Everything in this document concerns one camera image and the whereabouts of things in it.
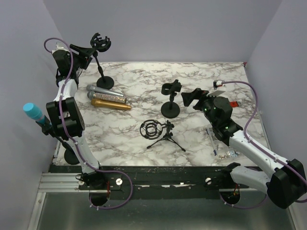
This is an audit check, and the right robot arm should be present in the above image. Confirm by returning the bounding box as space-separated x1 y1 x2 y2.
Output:
181 88 307 209

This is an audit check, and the red handled adjustable wrench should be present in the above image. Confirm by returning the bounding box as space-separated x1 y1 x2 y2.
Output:
229 101 242 108

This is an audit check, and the black stand with blue mic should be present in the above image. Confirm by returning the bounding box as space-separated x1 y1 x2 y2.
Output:
36 118 79 165

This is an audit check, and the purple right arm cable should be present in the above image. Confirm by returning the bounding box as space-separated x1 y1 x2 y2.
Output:
222 80 307 203

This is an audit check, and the black stand with gold mic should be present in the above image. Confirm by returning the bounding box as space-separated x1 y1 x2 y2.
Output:
90 33 114 90

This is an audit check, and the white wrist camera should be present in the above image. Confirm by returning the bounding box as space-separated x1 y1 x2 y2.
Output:
207 80 225 97
51 42 70 54

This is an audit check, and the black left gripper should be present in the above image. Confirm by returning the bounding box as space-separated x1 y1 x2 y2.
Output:
66 45 94 72

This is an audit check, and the gold handheld microphone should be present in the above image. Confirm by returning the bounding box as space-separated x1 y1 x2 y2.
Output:
91 99 131 110

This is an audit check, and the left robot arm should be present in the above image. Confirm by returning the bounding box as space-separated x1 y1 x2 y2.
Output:
46 45 107 189

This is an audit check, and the blue handheld microphone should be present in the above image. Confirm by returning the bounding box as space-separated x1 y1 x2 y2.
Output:
23 103 51 126

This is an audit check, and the black round base mic stand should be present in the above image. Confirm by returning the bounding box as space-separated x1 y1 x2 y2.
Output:
161 80 182 119

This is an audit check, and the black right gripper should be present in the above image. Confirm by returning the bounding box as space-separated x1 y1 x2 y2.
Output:
182 87 221 127

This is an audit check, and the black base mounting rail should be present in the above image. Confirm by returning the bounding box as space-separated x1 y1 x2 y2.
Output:
79 166 250 199

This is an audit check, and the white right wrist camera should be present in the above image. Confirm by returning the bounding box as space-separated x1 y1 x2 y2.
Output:
207 80 225 97

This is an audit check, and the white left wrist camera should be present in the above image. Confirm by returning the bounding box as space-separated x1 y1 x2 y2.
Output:
51 42 70 54

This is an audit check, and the rhinestone handheld microphone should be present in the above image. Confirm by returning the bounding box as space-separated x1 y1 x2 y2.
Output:
87 91 127 104

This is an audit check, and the clear screw organizer box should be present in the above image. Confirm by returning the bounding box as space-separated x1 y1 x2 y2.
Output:
206 127 240 160

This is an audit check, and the black tripod shock mount stand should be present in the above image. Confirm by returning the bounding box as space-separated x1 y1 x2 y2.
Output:
139 119 186 152

